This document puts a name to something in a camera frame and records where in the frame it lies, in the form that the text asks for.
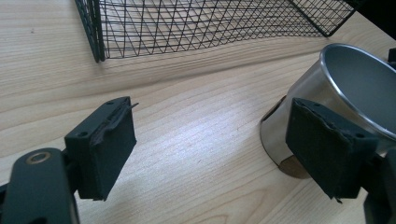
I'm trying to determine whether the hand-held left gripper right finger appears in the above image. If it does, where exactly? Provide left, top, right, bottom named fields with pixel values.
left=285, top=97, right=381, bottom=205

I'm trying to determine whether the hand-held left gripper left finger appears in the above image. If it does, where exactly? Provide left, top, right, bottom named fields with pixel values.
left=64, top=95, right=140, bottom=202

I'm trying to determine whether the stainless steel cup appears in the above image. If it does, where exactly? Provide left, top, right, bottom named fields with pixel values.
left=259, top=43, right=396, bottom=167

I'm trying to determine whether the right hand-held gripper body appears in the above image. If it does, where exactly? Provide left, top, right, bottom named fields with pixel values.
left=387, top=47, right=396, bottom=70

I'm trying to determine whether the black wire mesh basket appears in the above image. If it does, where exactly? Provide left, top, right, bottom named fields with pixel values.
left=74, top=0, right=358, bottom=63

